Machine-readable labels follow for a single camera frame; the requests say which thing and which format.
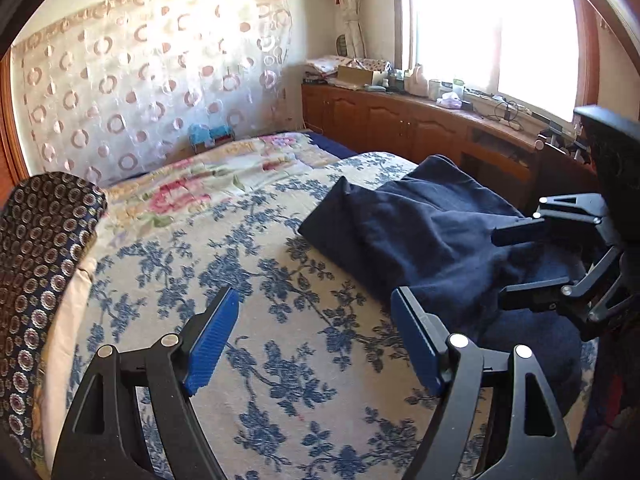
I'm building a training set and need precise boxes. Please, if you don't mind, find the wooden headboard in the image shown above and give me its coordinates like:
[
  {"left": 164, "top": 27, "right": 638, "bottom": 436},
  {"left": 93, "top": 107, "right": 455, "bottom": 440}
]
[{"left": 0, "top": 51, "right": 28, "bottom": 205}]

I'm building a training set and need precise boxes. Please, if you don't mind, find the wooden sideboard cabinet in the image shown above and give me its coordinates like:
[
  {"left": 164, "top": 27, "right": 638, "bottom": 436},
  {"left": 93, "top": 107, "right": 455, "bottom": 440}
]
[{"left": 302, "top": 84, "right": 599, "bottom": 214}]

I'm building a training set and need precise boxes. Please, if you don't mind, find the teal item behind bed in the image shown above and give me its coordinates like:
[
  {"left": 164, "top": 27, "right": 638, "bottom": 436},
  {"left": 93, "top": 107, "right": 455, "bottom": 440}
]
[{"left": 188, "top": 124, "right": 235, "bottom": 154}]

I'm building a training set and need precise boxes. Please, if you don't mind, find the navy printed t-shirt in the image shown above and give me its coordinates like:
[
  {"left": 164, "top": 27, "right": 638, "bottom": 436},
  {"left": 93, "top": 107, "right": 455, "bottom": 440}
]
[{"left": 298, "top": 155, "right": 585, "bottom": 414}]

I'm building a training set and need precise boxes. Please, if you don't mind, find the window with wooden frame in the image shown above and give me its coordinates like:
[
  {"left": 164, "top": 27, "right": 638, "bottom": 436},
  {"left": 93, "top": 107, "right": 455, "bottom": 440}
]
[{"left": 396, "top": 0, "right": 585, "bottom": 124}]

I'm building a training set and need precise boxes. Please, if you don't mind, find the cardboard box on cabinet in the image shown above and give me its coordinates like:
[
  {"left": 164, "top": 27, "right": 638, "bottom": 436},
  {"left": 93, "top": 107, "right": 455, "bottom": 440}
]
[{"left": 336, "top": 65, "right": 375, "bottom": 88}]

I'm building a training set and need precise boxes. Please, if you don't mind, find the cream folded blanket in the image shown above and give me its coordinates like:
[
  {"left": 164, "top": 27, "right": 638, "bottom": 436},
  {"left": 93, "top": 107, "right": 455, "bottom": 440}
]
[{"left": 40, "top": 256, "right": 96, "bottom": 474}]

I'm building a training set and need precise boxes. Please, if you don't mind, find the blue floral bedspread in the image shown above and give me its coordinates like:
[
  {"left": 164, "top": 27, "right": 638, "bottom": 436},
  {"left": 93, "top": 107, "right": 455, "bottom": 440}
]
[{"left": 67, "top": 152, "right": 444, "bottom": 479}]

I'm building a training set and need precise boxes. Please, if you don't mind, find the pink floral quilt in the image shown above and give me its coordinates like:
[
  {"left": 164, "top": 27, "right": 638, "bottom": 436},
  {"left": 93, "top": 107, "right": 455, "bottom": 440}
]
[{"left": 102, "top": 131, "right": 355, "bottom": 238}]

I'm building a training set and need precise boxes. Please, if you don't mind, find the circle-patterned sheer curtain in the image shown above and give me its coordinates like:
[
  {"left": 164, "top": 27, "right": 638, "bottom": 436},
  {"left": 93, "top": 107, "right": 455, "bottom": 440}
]
[{"left": 11, "top": 0, "right": 293, "bottom": 186}]

